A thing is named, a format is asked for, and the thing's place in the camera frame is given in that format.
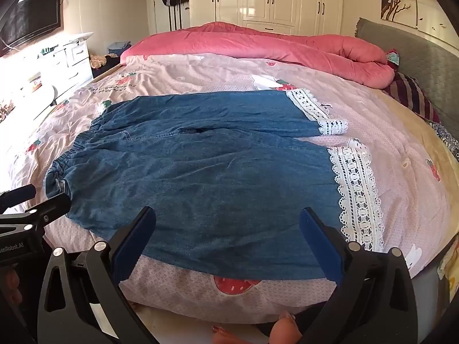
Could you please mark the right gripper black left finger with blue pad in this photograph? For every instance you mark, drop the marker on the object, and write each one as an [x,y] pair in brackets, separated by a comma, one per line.
[81,300]

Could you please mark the blue folded clothes pile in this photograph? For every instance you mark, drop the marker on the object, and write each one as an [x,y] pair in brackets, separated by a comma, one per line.
[118,47]

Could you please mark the black wall television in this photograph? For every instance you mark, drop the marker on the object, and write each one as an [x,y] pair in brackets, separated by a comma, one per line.
[29,20]

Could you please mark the white wardrobe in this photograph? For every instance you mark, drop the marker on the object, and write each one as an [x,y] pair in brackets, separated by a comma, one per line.
[291,17]

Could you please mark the grey padded headboard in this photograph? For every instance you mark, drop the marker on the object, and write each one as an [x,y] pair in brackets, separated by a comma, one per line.
[435,68]

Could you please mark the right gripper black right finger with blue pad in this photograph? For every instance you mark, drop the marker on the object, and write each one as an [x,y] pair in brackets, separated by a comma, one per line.
[373,301]

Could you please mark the red pink folded quilt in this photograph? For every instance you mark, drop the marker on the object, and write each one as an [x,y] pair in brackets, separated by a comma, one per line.
[347,57]

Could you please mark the pink strawberry print bedsheet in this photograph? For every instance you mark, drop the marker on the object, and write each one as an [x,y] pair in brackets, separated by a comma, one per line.
[416,176]

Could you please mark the blue denim pants lace hem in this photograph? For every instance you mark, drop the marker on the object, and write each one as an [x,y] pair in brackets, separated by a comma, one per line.
[227,174]

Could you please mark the striped dark pillow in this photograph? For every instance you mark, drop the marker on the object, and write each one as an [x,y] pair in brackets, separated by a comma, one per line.
[407,91]

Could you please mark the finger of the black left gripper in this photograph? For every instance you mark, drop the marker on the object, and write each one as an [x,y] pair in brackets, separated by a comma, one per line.
[51,209]
[17,196]

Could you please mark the white drawer dresser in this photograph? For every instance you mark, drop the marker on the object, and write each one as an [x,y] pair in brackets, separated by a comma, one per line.
[42,73]

